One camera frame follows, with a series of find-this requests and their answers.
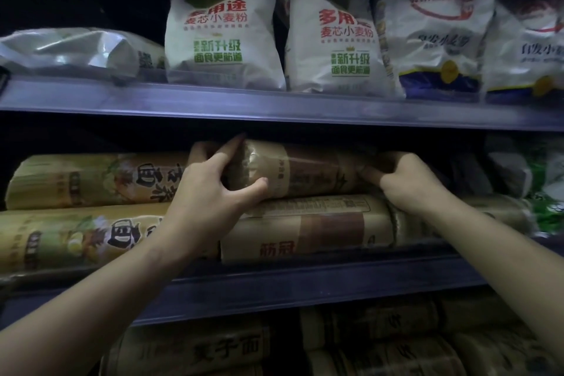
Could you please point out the person's right hand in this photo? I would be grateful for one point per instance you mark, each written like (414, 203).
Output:
(409, 184)

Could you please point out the person's left hand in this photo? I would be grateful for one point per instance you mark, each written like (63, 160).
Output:
(200, 204)

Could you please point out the person's right thumb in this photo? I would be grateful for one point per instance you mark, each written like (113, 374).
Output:
(370, 174)

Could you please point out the person's left thumb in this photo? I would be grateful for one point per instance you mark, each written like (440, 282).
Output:
(246, 195)

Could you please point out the brown label noodle packet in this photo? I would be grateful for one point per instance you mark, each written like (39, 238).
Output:
(308, 228)
(299, 168)

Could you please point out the person's left forearm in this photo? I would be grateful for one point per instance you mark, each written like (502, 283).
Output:
(88, 301)

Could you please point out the person's right forearm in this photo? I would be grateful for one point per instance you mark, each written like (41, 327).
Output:
(506, 256)

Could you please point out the grey metal shelf board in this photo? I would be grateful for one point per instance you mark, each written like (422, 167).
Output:
(308, 283)
(282, 104)

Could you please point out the pale yellow noodle packet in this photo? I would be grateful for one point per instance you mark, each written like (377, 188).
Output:
(498, 212)

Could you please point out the white flour bag green print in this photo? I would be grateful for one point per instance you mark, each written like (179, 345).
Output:
(339, 41)
(220, 32)

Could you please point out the tan paper noodle packet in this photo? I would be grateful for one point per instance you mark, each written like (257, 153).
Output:
(506, 351)
(189, 349)
(370, 323)
(387, 360)

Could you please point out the yellow green noodle packet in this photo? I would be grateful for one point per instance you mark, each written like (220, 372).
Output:
(97, 179)
(66, 239)

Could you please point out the white flour bag blue base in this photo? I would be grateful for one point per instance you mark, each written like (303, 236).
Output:
(524, 49)
(436, 32)

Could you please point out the green white food packet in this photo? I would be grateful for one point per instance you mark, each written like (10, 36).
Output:
(533, 177)

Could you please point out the silver plastic flour bag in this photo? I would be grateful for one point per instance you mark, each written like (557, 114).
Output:
(75, 52)

